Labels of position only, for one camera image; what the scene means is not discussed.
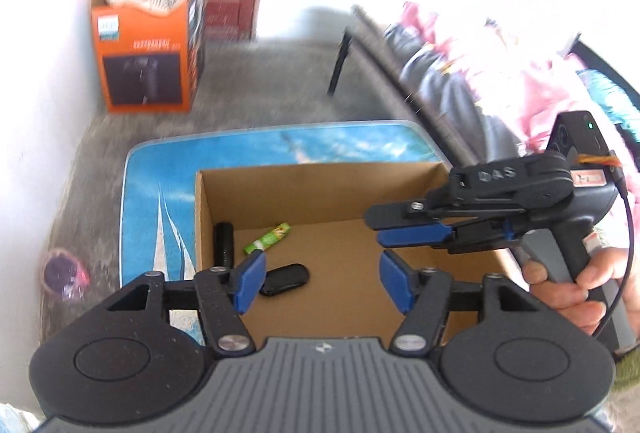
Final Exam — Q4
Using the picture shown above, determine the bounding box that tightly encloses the brown cardboard box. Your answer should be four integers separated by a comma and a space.
194, 160, 516, 349

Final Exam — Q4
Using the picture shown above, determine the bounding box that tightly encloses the person's right hand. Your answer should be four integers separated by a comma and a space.
522, 248, 628, 335

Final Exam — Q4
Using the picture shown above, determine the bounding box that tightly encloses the black oval case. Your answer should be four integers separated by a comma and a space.
259, 263, 310, 297

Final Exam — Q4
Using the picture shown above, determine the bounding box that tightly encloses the black cable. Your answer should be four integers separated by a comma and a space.
589, 162, 637, 339

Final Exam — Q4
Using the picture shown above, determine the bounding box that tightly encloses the pink blanket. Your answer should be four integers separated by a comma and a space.
400, 2, 588, 152

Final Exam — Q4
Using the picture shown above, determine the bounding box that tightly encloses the black cylindrical object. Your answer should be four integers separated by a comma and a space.
213, 222, 234, 269

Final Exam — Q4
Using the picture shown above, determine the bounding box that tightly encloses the purple lined trash bin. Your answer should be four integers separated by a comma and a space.
41, 248, 90, 301

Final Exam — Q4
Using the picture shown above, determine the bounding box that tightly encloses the orange Philips box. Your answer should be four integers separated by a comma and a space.
90, 0, 207, 112

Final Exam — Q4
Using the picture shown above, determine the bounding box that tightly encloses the grey bed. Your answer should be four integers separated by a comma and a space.
326, 5, 640, 174

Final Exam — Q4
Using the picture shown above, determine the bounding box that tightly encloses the green tube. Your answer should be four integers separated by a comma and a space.
243, 223, 291, 254

